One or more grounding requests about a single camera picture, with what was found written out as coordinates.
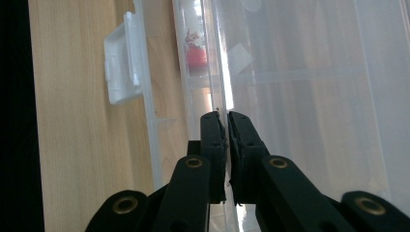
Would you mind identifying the clear plastic storage box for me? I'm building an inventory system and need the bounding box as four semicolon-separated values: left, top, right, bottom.
103;0;410;232

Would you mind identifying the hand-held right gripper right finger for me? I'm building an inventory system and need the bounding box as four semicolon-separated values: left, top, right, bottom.
227;110;271;206

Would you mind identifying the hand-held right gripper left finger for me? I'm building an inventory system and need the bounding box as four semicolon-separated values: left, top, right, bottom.
199;110;228;205

